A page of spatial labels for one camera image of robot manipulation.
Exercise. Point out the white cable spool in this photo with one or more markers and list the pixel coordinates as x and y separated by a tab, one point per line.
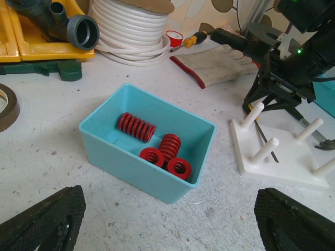
132	32

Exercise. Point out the red white tape roll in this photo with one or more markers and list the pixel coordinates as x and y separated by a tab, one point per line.
175	38

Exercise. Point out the yellow black screwdriver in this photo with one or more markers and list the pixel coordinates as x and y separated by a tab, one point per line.
196	38

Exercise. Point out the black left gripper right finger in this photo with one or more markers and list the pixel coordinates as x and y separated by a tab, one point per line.
286	224

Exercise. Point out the yellow storage bin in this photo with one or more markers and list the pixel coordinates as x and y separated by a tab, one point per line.
22	41

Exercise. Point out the black disc spool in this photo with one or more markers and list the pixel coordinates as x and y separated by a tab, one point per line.
264	37

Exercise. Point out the small file yellow handle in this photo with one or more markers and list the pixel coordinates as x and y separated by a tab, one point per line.
264	138

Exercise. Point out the long red spring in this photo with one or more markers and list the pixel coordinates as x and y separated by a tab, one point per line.
136	127

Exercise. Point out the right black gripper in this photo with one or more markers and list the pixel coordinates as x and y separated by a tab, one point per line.
274	88

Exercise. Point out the grey pipe fitting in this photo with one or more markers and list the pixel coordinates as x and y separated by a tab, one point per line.
81	31

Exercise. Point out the black sanding block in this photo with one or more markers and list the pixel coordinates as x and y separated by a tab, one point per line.
222	36

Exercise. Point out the green bin rail base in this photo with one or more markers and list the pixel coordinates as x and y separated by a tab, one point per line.
69	69

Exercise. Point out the red spring middle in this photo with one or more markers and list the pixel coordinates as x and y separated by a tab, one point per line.
170	146

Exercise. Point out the light blue plastic box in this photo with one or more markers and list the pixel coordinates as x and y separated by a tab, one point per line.
117	153

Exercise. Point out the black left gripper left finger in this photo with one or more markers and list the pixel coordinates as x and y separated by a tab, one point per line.
52	224

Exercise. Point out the white peg board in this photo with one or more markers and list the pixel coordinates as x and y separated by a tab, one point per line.
297	165

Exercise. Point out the small red spring front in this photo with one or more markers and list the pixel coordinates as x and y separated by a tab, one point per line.
153	156

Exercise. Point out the small hammer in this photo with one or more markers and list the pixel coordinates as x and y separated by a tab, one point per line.
324	144

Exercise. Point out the brown tape roll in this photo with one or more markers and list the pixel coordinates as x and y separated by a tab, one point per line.
10	112

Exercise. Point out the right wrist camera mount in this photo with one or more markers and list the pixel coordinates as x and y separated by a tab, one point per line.
284	42

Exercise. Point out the beige work glove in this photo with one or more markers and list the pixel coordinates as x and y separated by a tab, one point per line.
216	65

